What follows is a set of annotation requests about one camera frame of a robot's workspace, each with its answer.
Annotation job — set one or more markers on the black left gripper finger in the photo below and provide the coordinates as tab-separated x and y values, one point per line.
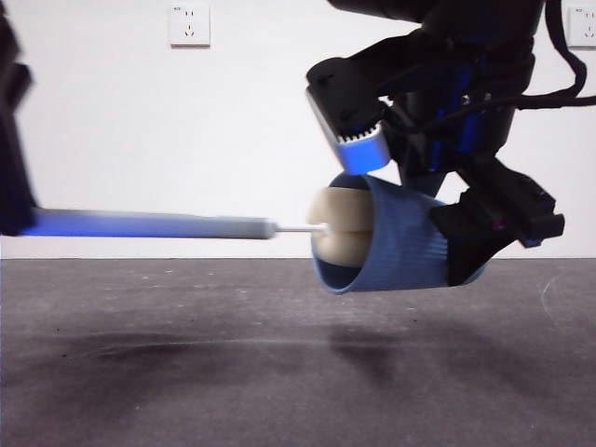
16	186

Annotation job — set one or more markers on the white wall socket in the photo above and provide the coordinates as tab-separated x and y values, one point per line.
587	32
190	25

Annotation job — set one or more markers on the blue ribbed plastic cup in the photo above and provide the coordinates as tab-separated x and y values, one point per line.
400	247

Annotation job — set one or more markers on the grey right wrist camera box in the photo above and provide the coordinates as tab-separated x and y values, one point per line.
363	153

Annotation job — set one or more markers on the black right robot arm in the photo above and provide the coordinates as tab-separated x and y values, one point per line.
470	23

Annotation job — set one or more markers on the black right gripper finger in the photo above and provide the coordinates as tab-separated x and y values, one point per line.
423	184
470	237

